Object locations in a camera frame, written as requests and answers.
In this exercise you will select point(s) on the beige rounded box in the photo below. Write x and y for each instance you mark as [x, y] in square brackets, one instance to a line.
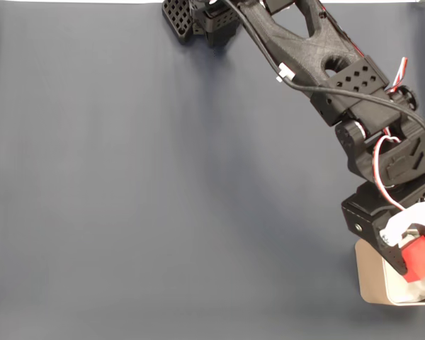
[369, 280]

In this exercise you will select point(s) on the white camera board mount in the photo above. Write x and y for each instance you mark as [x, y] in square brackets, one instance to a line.
[411, 216]

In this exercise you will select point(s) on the white crumpled cloth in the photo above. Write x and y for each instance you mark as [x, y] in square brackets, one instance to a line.
[418, 291]

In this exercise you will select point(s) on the red cube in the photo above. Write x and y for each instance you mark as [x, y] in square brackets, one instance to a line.
[421, 258]

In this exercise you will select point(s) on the dark blue-grey mat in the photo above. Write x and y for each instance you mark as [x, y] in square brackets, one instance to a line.
[127, 195]

